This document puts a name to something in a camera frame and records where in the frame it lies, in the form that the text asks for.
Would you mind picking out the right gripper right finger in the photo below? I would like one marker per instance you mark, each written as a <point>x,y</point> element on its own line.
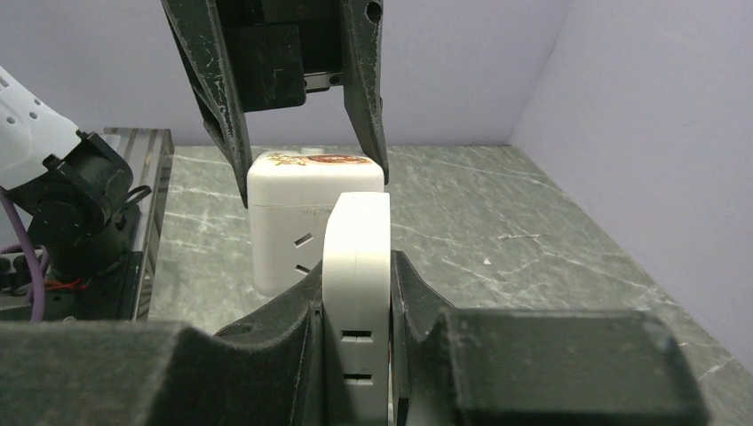
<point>494,366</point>

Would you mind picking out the white blue charger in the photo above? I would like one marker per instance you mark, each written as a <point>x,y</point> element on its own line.
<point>356,297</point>

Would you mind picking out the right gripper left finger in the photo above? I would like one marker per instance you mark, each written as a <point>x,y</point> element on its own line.
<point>264,369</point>

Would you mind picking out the white cube socket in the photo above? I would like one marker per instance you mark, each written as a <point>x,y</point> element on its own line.
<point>290,197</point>

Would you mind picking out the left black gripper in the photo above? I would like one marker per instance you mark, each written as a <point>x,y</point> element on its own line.
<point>250,56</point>

